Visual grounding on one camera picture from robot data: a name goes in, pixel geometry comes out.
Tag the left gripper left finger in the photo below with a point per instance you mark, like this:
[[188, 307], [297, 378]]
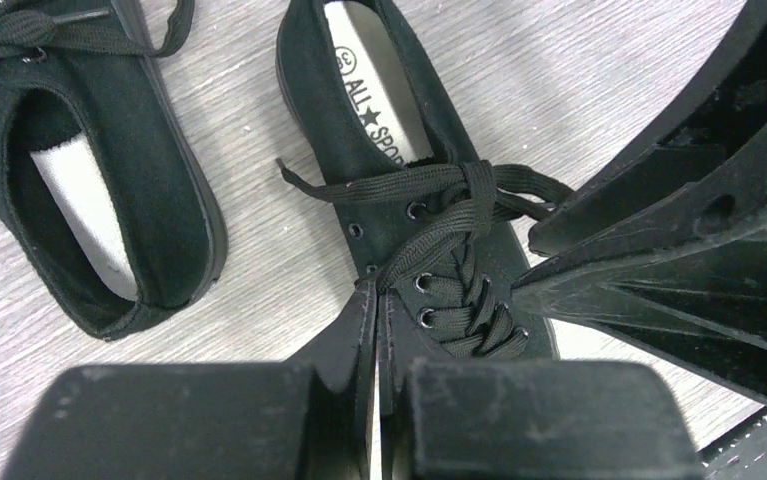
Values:
[[307, 417]]

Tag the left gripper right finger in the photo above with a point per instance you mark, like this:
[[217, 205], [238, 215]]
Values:
[[448, 418]]

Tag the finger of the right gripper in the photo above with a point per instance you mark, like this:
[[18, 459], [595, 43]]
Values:
[[716, 113], [685, 279]]

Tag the black canvas shoe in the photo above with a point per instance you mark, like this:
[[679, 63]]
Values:
[[98, 184], [427, 220]]

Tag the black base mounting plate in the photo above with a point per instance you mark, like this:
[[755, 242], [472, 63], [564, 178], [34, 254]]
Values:
[[740, 453]]

